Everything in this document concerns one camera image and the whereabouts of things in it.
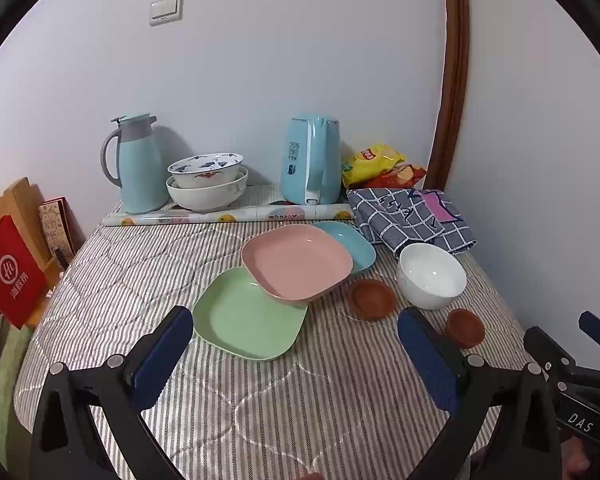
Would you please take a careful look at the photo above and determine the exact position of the red chip bag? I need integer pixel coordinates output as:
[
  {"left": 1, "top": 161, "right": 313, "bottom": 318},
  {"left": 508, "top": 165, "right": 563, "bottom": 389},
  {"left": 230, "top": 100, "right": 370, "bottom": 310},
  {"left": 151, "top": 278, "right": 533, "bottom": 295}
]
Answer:
[{"left": 362, "top": 162, "right": 427, "bottom": 191}]

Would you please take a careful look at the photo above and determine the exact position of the light blue electric kettle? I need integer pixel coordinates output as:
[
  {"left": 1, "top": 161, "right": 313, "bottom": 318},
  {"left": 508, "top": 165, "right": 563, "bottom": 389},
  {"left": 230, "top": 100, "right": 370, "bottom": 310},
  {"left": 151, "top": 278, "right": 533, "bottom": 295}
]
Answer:
[{"left": 280, "top": 114, "right": 342, "bottom": 206}]

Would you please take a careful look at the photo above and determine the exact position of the large swirl print white bowl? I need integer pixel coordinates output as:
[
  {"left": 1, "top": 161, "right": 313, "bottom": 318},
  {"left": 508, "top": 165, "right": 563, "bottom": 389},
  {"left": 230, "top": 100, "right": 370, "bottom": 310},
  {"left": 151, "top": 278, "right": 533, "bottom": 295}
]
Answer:
[{"left": 166, "top": 167, "right": 249, "bottom": 212}]

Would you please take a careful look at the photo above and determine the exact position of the red paper bag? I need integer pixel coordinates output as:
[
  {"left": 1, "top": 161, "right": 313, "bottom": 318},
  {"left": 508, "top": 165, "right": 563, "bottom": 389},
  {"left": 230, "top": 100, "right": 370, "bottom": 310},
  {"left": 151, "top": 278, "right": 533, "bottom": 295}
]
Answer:
[{"left": 0, "top": 205, "right": 48, "bottom": 330}]

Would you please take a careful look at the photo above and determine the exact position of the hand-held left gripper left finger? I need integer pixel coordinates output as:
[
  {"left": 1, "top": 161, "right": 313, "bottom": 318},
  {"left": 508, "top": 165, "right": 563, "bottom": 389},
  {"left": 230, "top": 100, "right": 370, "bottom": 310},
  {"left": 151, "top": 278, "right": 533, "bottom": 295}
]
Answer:
[{"left": 30, "top": 305, "right": 196, "bottom": 480}]

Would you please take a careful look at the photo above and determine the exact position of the small brown bowl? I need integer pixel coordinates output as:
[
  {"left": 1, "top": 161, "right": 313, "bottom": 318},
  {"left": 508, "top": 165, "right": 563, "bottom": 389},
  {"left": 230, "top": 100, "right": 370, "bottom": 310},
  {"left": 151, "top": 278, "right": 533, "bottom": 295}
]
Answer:
[
  {"left": 444, "top": 308, "right": 486, "bottom": 350},
  {"left": 350, "top": 279, "right": 397, "bottom": 321}
]

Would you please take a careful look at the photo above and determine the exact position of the green cloth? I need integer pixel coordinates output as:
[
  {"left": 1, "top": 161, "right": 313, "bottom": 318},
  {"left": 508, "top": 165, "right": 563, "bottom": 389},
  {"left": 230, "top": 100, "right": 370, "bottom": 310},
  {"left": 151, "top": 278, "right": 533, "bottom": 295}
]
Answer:
[{"left": 0, "top": 327, "right": 33, "bottom": 466}]

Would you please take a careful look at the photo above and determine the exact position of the striped quilt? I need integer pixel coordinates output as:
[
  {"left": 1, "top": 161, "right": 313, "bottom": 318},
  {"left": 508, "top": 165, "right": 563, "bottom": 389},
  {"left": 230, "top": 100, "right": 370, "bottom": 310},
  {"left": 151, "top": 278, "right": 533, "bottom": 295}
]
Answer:
[{"left": 12, "top": 185, "right": 536, "bottom": 480}]

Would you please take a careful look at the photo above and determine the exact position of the yellow chip bag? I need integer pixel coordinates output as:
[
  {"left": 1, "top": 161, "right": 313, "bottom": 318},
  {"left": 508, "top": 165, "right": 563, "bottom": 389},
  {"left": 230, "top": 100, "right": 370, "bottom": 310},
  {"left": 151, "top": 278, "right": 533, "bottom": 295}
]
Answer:
[{"left": 341, "top": 144, "right": 405, "bottom": 188}]

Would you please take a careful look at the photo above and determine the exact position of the rolled fruit print sheet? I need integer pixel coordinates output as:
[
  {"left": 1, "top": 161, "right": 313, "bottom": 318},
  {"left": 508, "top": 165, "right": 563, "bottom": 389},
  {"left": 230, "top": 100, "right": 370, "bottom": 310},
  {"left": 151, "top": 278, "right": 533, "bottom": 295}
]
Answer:
[{"left": 102, "top": 205, "right": 356, "bottom": 227}]

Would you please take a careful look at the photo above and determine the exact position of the pink square plate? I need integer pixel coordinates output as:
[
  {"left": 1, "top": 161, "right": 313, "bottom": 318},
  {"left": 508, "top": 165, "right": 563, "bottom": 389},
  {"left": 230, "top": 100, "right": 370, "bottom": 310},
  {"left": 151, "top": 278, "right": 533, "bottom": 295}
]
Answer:
[{"left": 241, "top": 225, "right": 353, "bottom": 306}]

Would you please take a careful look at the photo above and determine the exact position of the brown patterned box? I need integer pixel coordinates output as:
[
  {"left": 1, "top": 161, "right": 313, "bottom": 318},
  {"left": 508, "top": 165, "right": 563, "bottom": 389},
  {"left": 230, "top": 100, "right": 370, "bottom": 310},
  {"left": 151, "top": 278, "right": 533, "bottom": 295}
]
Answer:
[{"left": 37, "top": 197, "right": 76, "bottom": 266}]

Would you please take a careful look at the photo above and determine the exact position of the grey checked folded cloth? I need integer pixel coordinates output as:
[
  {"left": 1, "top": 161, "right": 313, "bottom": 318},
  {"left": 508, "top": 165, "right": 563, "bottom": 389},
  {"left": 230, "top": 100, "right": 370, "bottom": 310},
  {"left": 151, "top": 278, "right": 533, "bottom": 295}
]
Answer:
[{"left": 347, "top": 187, "right": 478, "bottom": 259}]

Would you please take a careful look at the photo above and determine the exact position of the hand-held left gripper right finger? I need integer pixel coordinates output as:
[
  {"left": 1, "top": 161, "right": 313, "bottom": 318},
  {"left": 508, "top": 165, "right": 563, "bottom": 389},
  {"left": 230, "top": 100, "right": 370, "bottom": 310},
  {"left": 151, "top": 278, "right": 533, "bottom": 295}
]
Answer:
[{"left": 397, "top": 306, "right": 563, "bottom": 480}]

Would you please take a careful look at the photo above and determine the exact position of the brown wooden door frame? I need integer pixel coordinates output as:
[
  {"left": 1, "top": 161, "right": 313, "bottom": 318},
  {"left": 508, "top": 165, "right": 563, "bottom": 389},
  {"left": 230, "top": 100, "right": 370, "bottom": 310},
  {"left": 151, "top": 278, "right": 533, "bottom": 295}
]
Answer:
[{"left": 425, "top": 0, "right": 470, "bottom": 191}]

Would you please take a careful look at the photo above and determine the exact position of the fish print white bowl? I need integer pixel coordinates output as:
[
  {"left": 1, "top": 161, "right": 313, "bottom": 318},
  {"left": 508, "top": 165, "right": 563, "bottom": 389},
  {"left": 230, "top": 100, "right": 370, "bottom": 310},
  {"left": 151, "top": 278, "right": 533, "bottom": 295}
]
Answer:
[{"left": 167, "top": 152, "right": 244, "bottom": 190}]

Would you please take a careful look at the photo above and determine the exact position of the wooden board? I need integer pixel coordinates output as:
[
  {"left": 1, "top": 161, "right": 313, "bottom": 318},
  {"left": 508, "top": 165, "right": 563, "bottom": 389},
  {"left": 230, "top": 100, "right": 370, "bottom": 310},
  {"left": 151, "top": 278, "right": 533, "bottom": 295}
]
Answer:
[{"left": 2, "top": 176, "right": 63, "bottom": 291}]

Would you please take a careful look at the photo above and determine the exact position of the light blue thermos jug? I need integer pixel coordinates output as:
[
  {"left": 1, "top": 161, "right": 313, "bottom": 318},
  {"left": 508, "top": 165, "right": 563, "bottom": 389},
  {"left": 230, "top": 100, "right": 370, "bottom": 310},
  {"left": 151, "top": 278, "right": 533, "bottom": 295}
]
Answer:
[{"left": 100, "top": 114, "right": 170, "bottom": 214}]

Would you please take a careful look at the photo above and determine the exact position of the green square plate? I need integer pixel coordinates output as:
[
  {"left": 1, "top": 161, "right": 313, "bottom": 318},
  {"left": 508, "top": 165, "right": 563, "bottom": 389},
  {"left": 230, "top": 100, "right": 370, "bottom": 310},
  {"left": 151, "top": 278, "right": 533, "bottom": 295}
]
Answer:
[{"left": 192, "top": 266, "right": 309, "bottom": 362}]

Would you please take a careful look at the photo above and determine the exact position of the light blue square plate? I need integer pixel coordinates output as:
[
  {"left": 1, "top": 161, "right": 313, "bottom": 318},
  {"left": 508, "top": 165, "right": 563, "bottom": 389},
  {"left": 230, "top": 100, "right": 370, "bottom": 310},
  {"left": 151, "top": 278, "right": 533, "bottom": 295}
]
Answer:
[{"left": 310, "top": 221, "right": 377, "bottom": 277}]

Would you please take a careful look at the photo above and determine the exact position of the white wall light switch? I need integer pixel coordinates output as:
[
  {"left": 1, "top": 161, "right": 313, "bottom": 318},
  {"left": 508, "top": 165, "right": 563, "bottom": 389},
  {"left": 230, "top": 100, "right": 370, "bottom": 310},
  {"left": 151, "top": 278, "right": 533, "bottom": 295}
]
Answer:
[{"left": 148, "top": 0, "right": 184, "bottom": 27}]

